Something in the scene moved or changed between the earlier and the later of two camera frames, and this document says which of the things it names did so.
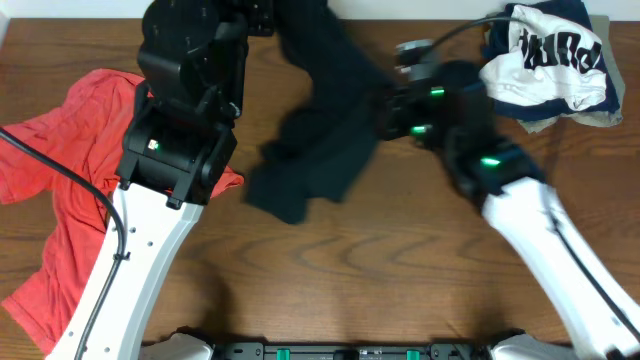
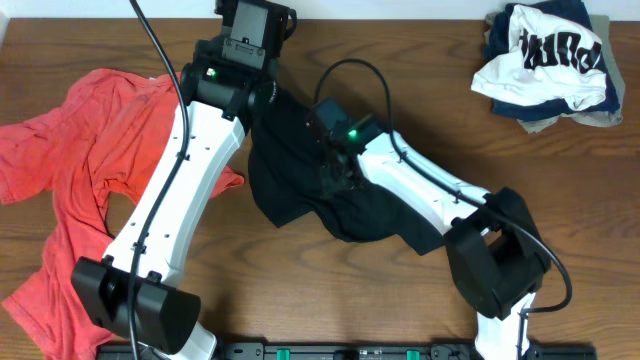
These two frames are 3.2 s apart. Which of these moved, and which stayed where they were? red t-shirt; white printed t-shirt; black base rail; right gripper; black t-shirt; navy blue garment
Moved: black t-shirt; right gripper
Stayed: black base rail; red t-shirt; navy blue garment; white printed t-shirt
